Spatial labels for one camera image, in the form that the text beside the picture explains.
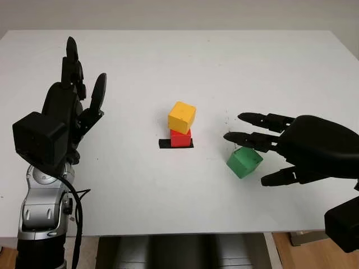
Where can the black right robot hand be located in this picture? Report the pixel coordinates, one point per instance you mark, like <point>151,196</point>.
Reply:
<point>317,145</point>

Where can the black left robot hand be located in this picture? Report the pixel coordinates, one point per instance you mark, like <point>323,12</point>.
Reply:
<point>60,103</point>

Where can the green cube block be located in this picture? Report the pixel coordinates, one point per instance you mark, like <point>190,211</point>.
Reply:
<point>242,164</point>

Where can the yellow cube block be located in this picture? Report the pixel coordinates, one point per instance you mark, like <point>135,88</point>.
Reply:
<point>181,116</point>

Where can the red cube block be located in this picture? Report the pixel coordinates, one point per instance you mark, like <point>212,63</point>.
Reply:
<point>181,140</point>

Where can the grey floor box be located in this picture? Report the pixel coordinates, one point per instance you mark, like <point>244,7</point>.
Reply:
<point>307,238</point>

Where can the black tape strip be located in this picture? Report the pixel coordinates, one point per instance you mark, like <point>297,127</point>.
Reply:
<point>164,143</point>

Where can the dark grey robot torso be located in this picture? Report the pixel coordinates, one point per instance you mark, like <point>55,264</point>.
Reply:
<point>182,252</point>

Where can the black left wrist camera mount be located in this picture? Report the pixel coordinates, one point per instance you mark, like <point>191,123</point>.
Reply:
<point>36,137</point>

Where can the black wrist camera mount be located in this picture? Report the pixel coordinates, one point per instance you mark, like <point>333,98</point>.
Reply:
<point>36,137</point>
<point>343,224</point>

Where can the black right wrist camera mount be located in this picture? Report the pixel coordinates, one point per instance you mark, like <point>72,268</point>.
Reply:
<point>343,224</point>

